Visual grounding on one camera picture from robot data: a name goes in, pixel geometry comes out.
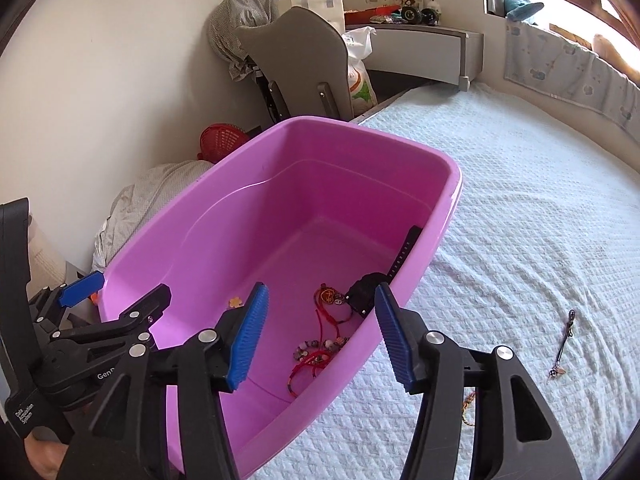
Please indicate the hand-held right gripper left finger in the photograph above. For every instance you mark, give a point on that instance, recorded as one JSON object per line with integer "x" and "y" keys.
{"x": 247, "y": 340}

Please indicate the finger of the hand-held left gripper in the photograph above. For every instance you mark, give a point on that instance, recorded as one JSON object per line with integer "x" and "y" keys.
{"x": 135, "y": 317}
{"x": 80, "y": 290}

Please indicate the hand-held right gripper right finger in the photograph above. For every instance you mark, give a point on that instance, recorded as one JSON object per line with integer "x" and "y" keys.
{"x": 395, "y": 340}

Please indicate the black wristwatch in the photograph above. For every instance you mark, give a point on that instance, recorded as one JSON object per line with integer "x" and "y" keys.
{"x": 367, "y": 292}

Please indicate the pink plastic tub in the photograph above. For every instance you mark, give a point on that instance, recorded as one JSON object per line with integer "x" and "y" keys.
{"x": 280, "y": 220}

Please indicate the person's left hand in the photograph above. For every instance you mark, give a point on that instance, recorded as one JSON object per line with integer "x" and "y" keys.
{"x": 45, "y": 460}

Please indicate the checked cloth pile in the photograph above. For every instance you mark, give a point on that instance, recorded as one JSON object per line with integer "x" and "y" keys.
{"x": 145, "y": 200}

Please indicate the white textured bedspread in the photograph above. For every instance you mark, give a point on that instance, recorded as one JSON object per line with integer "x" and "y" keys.
{"x": 525, "y": 210}

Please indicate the red plastic basket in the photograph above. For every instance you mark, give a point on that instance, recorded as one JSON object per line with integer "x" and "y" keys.
{"x": 225, "y": 140}

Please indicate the white printed plastic bag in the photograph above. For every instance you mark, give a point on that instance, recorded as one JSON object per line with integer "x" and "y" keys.
{"x": 360, "y": 75}

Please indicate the grey headboard shelf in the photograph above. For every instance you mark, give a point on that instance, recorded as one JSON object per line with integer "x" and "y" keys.
{"x": 420, "y": 47}

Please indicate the grey chair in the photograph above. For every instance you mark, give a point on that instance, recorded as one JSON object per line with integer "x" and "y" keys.
{"x": 295, "y": 50}

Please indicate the grey checked cloth on chair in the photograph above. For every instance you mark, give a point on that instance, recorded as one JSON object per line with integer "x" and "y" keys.
{"x": 235, "y": 25}

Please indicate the printed bed bumper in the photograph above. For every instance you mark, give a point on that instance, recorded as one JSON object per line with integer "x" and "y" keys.
{"x": 560, "y": 65}

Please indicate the black toy car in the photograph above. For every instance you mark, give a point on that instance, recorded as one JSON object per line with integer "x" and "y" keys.
{"x": 417, "y": 15}

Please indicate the red flat toy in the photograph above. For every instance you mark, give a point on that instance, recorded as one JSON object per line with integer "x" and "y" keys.
{"x": 370, "y": 14}

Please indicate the white paper bag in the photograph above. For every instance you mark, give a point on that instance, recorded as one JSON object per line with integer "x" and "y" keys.
{"x": 320, "y": 7}

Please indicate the blue shark plush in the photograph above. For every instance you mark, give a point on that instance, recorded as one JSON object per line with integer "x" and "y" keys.
{"x": 522, "y": 7}

